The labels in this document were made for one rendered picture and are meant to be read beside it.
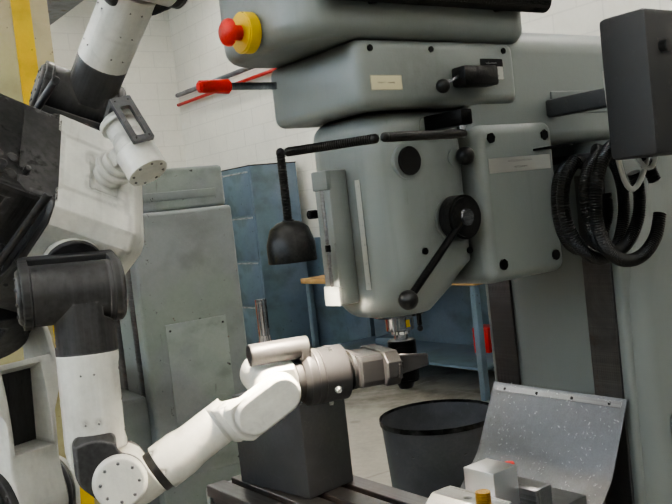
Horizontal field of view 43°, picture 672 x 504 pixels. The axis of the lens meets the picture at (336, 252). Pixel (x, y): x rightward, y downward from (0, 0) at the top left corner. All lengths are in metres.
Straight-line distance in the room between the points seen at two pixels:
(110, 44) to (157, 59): 9.86
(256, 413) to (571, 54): 0.83
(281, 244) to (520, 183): 0.44
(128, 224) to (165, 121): 9.88
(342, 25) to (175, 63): 10.24
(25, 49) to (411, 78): 1.89
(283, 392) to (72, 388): 0.30
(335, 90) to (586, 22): 5.20
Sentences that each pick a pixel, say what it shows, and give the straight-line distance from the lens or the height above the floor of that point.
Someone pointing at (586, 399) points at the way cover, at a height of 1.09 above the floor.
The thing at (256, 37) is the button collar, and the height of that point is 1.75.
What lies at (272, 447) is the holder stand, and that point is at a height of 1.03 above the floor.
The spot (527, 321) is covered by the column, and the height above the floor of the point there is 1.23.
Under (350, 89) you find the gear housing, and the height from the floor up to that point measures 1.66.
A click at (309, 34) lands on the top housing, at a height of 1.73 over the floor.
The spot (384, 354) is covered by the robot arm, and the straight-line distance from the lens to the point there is 1.36.
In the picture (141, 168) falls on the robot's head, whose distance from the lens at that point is 1.36.
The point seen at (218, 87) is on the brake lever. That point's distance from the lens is 1.36.
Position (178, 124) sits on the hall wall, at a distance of 11.35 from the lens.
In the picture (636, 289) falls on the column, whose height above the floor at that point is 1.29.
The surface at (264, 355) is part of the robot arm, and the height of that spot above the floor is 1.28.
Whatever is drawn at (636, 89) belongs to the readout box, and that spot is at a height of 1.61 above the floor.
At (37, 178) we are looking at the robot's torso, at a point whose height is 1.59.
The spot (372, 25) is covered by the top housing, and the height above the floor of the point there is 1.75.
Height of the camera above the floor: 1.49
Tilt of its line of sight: 3 degrees down
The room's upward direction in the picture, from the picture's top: 6 degrees counter-clockwise
